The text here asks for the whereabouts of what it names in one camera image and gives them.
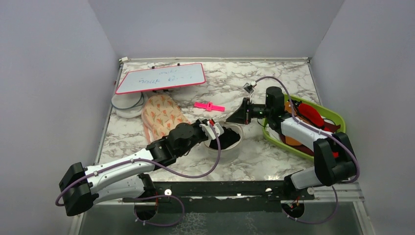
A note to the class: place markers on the red bra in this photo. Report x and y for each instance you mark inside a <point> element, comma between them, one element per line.
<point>310,115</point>

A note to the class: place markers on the white mesh laundry bag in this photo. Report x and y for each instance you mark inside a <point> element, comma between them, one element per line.
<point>227,155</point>

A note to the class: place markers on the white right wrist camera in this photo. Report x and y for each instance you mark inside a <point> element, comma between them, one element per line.
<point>249,88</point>

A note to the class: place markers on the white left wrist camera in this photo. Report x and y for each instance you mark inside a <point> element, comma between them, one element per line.
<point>211,129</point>

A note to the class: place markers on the orange bra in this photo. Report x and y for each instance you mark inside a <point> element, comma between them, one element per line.
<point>289,140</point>

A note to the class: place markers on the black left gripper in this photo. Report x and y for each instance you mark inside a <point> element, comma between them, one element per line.
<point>196,124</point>

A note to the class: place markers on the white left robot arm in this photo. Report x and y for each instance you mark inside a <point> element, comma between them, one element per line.
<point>82,186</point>

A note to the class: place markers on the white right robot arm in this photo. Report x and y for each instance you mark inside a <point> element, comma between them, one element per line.
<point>334,160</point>

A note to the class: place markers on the pink plastic clip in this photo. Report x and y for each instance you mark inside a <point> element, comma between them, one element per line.
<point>209,106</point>

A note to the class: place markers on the black bra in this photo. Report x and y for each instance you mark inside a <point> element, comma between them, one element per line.
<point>228,138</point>

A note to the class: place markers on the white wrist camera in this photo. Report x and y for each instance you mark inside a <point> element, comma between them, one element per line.
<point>249,88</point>
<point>211,129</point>

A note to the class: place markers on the pink framed whiteboard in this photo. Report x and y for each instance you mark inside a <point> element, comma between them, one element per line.
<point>162,78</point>

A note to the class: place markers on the green plastic tray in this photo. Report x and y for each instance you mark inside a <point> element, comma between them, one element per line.
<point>274,139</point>

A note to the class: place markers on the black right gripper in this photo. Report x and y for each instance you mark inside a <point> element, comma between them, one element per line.
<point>242,115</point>

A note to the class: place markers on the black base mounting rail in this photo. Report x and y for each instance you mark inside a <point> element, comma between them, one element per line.
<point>165,204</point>

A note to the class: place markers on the floral fabric laundry bag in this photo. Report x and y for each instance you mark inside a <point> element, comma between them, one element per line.
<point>160,115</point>

